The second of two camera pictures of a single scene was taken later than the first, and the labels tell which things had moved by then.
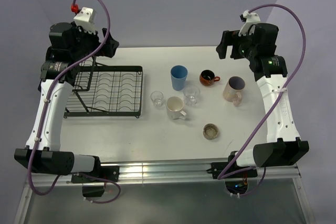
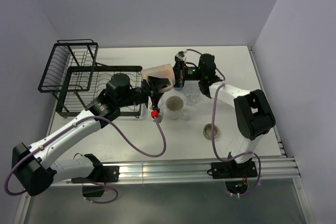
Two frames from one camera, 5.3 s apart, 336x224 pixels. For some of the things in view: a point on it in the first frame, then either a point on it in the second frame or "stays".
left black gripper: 108,49 to 155,84
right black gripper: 235,39 to 179,72
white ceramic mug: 174,106 stays
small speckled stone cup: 210,131 stays
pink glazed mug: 233,91 to 164,71
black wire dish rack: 102,90 stays
